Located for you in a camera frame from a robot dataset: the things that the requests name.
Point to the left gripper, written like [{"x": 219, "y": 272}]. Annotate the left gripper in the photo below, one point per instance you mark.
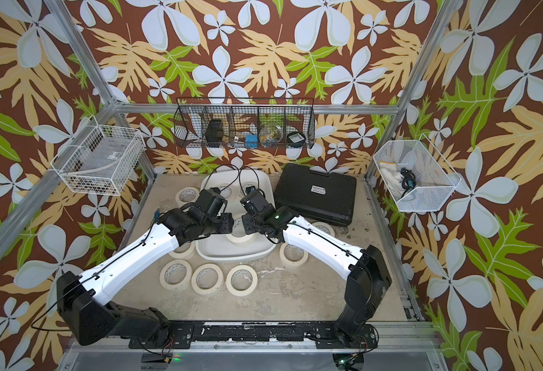
[{"x": 227, "y": 223}]

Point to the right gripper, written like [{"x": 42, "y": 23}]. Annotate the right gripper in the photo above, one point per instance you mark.
[{"x": 247, "y": 220}]

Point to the masking tape roll two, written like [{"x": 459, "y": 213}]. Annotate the masking tape roll two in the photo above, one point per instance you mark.
[{"x": 187, "y": 195}]

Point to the masking tape roll eleven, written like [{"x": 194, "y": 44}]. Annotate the masking tape roll eleven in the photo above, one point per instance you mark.
[{"x": 239, "y": 235}]

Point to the masking tape roll four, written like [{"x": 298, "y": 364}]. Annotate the masking tape roll four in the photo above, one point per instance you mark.
[{"x": 226, "y": 191}]

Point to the masking tape roll five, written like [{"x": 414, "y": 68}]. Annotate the masking tape roll five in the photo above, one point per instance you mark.
[{"x": 248, "y": 187}]

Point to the masking tape roll three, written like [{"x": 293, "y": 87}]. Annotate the masking tape roll three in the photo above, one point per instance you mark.
[{"x": 184, "y": 252}]

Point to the white plastic storage box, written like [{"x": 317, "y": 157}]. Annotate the white plastic storage box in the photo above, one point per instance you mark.
[{"x": 217, "y": 247}]

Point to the masking tape roll six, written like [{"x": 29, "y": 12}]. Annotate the masking tape roll six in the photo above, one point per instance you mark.
[{"x": 292, "y": 256}]

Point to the masking tape roll nine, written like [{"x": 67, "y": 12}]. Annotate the masking tape roll nine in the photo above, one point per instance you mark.
[{"x": 207, "y": 280}]

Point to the masking tape roll seven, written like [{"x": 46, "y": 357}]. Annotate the masking tape roll seven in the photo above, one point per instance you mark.
[{"x": 324, "y": 228}]

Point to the masking tape roll eight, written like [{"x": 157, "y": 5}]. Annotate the masking tape roll eight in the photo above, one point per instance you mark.
[{"x": 176, "y": 275}]

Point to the masking tape roll ten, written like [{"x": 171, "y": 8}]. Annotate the masking tape roll ten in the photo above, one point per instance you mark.
[{"x": 242, "y": 280}]

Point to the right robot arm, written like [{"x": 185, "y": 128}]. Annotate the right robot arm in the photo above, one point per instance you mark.
[{"x": 364, "y": 269}]

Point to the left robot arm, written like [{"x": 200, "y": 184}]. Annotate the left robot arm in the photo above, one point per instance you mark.
[{"x": 85, "y": 301}]

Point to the black box in basket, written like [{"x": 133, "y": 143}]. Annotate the black box in basket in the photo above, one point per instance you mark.
[{"x": 214, "y": 134}]

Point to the black plastic tool case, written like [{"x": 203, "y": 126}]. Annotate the black plastic tool case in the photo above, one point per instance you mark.
[{"x": 326, "y": 197}]

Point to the blue item in basket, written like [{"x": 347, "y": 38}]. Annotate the blue item in basket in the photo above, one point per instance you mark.
[{"x": 251, "y": 141}]

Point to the white mesh basket right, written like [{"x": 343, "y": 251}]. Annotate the white mesh basket right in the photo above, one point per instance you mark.
[{"x": 416, "y": 174}]

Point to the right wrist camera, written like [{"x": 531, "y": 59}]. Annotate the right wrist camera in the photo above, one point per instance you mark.
[{"x": 255, "y": 203}]

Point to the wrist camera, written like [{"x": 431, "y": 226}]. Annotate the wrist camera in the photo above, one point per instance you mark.
[
  {"x": 210, "y": 202},
  {"x": 255, "y": 203}
]

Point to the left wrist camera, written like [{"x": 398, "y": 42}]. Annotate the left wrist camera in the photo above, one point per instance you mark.
[{"x": 210, "y": 202}]

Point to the black wire wall basket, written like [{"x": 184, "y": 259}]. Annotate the black wire wall basket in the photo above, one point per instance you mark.
[{"x": 278, "y": 122}]

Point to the white wire basket left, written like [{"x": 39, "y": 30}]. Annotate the white wire basket left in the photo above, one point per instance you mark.
[{"x": 99, "y": 159}]

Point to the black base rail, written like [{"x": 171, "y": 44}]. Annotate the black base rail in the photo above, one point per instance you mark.
[{"x": 324, "y": 335}]

